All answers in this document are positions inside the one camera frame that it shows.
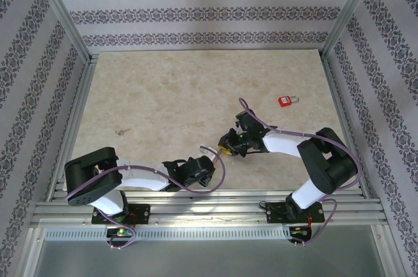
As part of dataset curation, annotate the red safety padlock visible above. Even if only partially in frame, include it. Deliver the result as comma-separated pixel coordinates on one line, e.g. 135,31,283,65
277,93,300,108

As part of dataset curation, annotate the grey metal panel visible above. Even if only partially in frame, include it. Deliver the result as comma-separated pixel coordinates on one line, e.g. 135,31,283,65
31,237,389,277

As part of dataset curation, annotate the small controller board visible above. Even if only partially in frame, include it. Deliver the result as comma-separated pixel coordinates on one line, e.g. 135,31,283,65
291,226,313,237
107,227,135,238

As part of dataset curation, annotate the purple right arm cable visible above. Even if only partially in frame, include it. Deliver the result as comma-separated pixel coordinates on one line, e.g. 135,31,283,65
238,96,360,247

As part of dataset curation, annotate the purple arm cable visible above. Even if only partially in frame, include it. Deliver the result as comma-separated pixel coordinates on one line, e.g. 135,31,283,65
65,151,229,251
238,96,360,247

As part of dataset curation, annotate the aluminium mounting rail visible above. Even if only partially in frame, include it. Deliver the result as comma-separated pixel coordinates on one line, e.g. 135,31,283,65
31,191,389,228

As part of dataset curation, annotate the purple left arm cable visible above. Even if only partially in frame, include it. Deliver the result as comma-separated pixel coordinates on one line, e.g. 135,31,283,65
65,151,229,251

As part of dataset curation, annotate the perforated metal cable tray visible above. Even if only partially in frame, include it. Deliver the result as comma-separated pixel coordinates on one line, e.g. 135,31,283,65
44,226,291,242

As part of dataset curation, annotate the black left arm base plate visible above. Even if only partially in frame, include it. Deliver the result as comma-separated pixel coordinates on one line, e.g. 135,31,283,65
91,204,151,225

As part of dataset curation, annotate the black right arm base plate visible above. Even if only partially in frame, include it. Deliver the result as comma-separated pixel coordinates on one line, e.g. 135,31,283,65
266,202,324,225

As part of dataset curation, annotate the aluminium side rail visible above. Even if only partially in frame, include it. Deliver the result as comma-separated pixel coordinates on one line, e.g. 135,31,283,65
47,56,99,199
321,54,373,198

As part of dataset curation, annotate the aluminium frame post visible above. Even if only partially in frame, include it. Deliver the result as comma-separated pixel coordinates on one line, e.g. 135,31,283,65
32,0,94,62
321,0,383,57

